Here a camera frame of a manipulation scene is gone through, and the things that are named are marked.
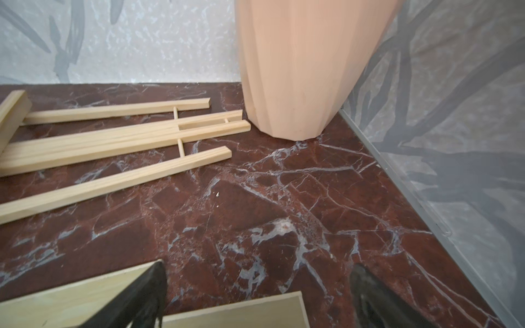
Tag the potted plant with flowers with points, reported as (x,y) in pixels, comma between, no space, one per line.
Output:
(299,60)

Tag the wooden easel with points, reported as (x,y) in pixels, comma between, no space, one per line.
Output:
(191,123)

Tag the plywood board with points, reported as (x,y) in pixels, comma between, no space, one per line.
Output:
(69,305)
(286,310)

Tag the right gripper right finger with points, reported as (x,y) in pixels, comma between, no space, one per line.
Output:
(376,305)

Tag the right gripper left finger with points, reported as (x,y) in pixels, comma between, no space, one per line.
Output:
(141,304)

